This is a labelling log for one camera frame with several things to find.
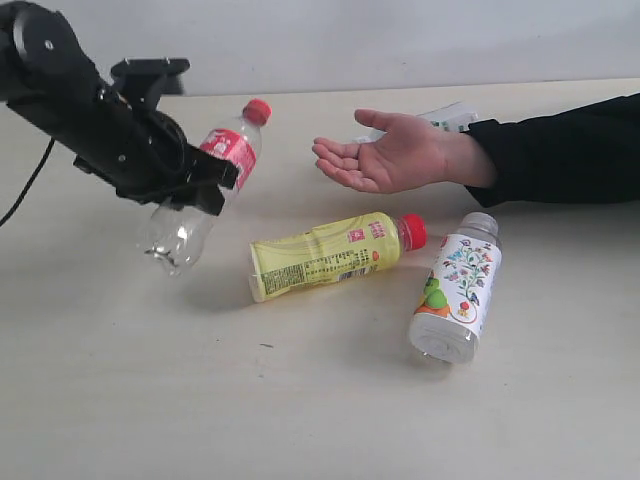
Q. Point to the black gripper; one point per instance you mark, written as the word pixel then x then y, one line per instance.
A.
pixel 143 153

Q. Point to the clear cola bottle red label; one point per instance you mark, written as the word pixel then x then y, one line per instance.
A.
pixel 174 238

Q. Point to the yellow tea bottle red cap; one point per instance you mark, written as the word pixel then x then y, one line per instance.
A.
pixel 332 253

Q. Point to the white bottle green label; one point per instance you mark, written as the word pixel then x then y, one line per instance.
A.
pixel 455 117

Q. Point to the clear bottle floral label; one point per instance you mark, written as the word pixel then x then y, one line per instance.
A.
pixel 449 321

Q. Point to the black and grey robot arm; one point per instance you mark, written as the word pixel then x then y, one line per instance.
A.
pixel 42 66

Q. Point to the black sleeved forearm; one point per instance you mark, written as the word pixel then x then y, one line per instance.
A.
pixel 587 155

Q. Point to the person's open hand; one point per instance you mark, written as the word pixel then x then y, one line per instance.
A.
pixel 411 154

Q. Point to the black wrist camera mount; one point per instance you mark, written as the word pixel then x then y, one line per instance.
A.
pixel 143 82

